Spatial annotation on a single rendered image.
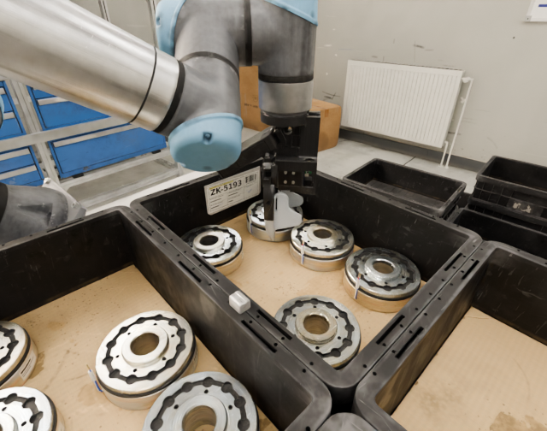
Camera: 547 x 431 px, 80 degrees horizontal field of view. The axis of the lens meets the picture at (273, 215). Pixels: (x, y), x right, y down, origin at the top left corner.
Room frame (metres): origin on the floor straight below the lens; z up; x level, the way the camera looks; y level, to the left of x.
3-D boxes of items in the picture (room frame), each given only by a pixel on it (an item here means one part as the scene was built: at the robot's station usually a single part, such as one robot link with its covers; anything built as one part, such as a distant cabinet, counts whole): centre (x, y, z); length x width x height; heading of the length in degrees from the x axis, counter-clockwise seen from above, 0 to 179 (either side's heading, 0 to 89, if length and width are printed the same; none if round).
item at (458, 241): (0.38, -0.02, 0.87); 0.40 x 0.30 x 0.11; 43
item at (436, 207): (1.19, -0.52, 0.37); 0.40 x 0.30 x 0.45; 48
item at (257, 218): (0.51, 0.00, 0.86); 0.10 x 0.10 x 0.01
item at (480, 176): (1.23, -1.09, 0.37); 0.40 x 0.30 x 0.45; 48
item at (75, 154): (2.04, 1.02, 0.60); 0.72 x 0.03 x 0.56; 138
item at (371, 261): (0.35, -0.15, 0.86); 0.05 x 0.05 x 0.01
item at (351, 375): (0.38, -0.02, 0.92); 0.40 x 0.30 x 0.02; 43
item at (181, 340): (0.23, 0.14, 0.86); 0.10 x 0.10 x 0.01
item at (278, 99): (0.48, -0.02, 1.07); 0.08 x 0.08 x 0.05
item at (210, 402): (0.15, 0.06, 0.86); 0.05 x 0.05 x 0.01
